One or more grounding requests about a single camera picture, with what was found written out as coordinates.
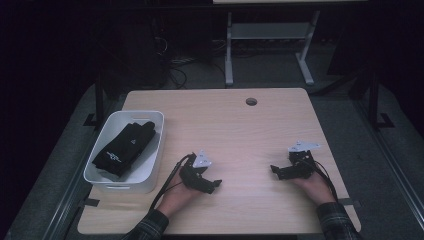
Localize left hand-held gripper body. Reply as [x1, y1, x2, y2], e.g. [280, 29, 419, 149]
[179, 149, 215, 194]

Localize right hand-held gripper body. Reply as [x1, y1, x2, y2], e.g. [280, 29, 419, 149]
[282, 140, 322, 180]

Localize white plastic bin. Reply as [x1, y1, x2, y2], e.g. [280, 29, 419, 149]
[83, 110, 166, 194]

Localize black glove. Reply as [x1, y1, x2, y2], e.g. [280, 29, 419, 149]
[91, 121, 157, 178]

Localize person's left hand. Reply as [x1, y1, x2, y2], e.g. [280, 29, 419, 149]
[155, 175, 202, 220]

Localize person's right hand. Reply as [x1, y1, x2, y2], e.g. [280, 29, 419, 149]
[292, 170, 337, 206]

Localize black metal stand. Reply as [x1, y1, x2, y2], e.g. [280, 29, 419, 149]
[365, 64, 396, 130]
[82, 64, 115, 128]

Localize right hand-held gripper black cable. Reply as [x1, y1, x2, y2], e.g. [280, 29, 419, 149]
[309, 159, 340, 203]

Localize black strap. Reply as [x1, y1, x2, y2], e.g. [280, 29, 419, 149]
[77, 197, 101, 208]
[339, 197, 363, 210]

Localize bundle of floor cables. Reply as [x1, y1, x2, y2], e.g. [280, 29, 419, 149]
[151, 18, 228, 90]

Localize grey metal desk frame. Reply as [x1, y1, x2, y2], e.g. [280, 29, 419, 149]
[224, 9, 322, 87]

